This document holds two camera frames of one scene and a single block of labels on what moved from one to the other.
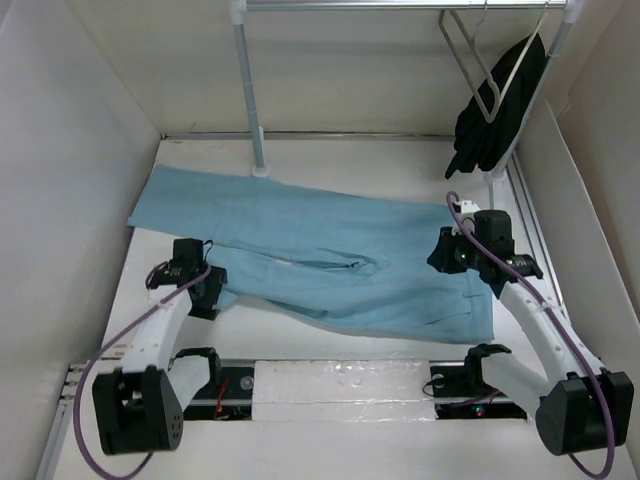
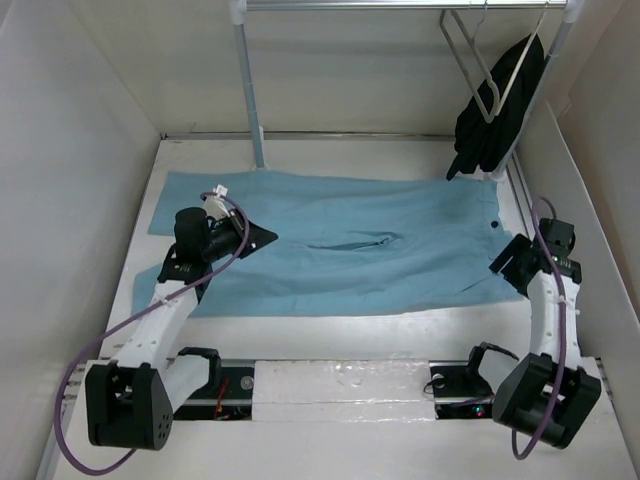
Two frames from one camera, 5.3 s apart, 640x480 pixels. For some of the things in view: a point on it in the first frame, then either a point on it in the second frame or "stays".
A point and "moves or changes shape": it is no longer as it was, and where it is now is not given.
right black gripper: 440,256 → 520,245
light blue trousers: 318,255 moves or changes shape
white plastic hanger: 523,54 moves or changes shape
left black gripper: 215,279 → 258,238
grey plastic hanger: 461,69 stays
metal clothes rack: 536,95 stays
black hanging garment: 486,126 stays
